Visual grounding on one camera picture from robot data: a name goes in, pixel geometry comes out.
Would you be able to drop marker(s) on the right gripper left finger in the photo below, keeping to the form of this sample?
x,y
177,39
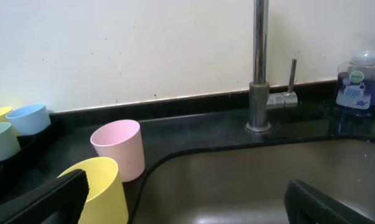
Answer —
x,y
35,202

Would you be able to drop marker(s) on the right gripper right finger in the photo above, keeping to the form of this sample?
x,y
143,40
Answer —
x,y
311,205

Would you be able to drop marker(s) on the pink cup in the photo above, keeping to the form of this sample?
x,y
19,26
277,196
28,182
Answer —
x,y
122,149

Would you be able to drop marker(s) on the black tray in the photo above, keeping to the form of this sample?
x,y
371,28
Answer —
x,y
35,146

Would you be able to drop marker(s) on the green cup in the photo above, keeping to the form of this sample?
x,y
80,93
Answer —
x,y
0,143

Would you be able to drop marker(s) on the steel sink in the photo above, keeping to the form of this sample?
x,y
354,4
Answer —
x,y
237,174

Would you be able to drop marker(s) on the blue cup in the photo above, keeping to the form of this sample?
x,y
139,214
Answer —
x,y
31,121

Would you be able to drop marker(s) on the blue soap bottle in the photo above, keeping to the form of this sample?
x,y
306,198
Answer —
x,y
358,90

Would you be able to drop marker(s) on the steel tap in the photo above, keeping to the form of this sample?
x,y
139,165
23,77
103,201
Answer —
x,y
260,46

